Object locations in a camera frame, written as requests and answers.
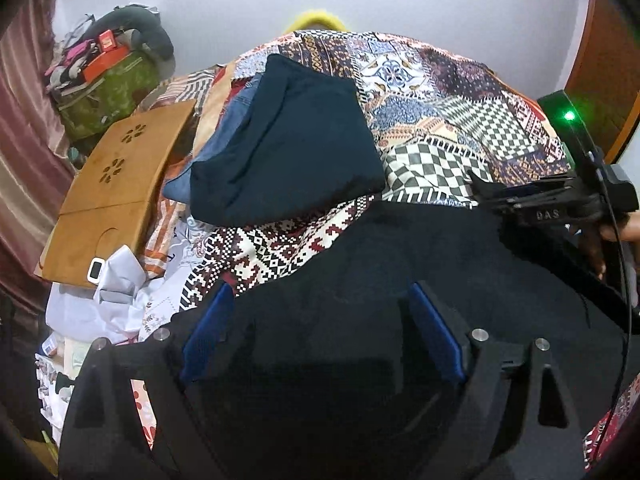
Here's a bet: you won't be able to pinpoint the green fabric bag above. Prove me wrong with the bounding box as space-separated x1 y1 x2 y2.
54 51 160 142

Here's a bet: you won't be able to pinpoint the black pants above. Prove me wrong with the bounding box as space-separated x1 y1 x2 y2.
144 198 640 480

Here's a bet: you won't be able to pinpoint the yellow round object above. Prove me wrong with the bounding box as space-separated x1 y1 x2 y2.
285 9 348 34

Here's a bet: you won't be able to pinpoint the black cable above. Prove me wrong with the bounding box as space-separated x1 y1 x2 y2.
584 148 633 441

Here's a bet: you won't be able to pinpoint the folded blue jeans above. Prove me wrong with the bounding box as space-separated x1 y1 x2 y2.
163 73 262 205

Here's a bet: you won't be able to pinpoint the small white device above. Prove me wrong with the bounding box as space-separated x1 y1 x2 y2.
86 257 105 285

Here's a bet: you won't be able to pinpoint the wooden lap desk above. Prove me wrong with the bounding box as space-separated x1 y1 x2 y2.
41 100 195 287

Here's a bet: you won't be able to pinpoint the striped maroon curtain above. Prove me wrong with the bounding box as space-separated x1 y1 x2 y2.
1 0 73 312

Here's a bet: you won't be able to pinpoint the orange box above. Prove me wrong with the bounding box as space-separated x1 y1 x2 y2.
82 46 130 84

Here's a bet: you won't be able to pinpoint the white crumpled cloth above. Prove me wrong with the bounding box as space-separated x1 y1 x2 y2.
46 245 164 344

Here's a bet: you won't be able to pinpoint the right hand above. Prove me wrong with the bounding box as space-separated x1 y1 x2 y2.
578 214 640 281

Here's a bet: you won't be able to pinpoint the folded dark teal garment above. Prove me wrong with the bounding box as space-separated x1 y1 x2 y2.
190 54 385 226

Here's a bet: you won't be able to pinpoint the wooden door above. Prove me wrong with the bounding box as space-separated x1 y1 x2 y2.
565 0 639 162

